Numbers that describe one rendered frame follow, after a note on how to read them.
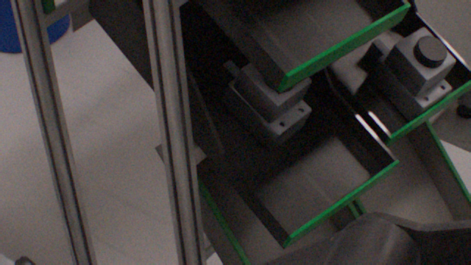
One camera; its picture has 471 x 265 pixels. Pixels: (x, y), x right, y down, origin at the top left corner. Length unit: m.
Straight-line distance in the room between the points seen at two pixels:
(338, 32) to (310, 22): 0.02
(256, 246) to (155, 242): 0.36
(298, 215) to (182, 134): 0.12
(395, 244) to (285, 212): 0.37
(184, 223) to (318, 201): 0.12
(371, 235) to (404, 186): 0.60
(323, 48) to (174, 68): 0.12
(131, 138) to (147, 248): 0.23
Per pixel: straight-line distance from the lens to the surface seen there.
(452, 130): 2.78
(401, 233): 0.44
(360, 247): 0.43
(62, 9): 0.88
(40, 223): 1.32
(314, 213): 0.81
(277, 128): 0.80
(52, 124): 0.92
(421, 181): 1.05
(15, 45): 1.64
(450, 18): 2.39
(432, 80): 0.87
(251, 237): 0.91
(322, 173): 0.83
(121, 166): 1.37
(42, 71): 0.88
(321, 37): 0.72
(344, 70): 0.91
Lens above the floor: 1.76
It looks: 40 degrees down
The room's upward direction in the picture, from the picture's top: 4 degrees counter-clockwise
